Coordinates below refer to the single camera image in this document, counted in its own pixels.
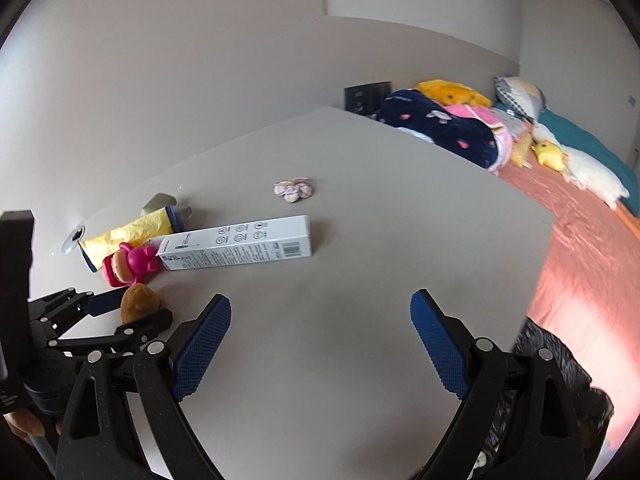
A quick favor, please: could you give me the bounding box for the small patterned pillow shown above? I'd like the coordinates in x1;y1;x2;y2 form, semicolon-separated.
492;107;531;136

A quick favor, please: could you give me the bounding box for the metal desk cable grommet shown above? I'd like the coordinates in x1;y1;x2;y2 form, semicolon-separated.
61;227;87;253

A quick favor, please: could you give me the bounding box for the checked pillow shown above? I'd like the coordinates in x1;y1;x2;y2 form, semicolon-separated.
494;75;548;121

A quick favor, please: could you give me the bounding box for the long white cardboard box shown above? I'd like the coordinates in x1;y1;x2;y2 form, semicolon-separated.
156;215;312;271

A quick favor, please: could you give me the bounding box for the yellow checked cloth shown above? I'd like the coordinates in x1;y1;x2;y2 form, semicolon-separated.
510;130;533;168

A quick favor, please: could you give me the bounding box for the yellow packet with blue ends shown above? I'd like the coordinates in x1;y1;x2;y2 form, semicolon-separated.
79;205;176;273

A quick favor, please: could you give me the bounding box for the navy printed blanket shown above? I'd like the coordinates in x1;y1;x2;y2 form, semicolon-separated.
376;89;501;171

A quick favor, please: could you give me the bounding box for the bed with pink sheet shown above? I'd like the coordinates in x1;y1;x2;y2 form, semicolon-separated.
495;160;640;441

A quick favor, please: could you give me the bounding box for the pink blanket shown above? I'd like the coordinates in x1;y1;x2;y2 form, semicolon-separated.
445;102;516;163

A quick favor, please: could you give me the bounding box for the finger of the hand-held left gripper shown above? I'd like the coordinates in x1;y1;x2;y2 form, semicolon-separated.
50;310;173;358
30;287;123;331

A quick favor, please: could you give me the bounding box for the yellow duck plush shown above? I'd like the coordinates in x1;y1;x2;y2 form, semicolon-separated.
532;141;571;172

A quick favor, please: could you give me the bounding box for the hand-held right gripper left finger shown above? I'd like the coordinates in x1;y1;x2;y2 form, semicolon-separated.
55;294;233;480

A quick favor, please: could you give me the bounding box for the teal pillow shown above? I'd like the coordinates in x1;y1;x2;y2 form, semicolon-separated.
537;109;640;206

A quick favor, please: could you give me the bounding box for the yellow blanket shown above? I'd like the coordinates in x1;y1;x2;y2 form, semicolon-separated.
417;79;493;107

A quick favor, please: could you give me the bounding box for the cardboard bin with black bag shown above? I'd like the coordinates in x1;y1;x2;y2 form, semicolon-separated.
470;317;616;480

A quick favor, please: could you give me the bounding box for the white goose plush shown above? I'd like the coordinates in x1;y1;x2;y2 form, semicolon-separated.
531;122;640;221

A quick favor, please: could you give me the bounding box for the black wall socket panel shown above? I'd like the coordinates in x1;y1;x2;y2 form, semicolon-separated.
344;81;391;113

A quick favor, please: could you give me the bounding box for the person's left hand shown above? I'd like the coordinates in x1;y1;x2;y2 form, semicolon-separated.
2;407;46;443

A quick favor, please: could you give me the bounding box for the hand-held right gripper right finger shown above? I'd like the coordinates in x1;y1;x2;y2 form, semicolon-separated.
410;289;586;480

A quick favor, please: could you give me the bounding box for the pink doll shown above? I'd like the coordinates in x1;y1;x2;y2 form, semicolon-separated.
102;241;163;289

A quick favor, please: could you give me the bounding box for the pink hair scrunchie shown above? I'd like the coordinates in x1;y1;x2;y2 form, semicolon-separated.
273;177;316;204

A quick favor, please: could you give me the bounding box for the brown toy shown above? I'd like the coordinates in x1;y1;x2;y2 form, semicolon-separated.
120;283;162;325

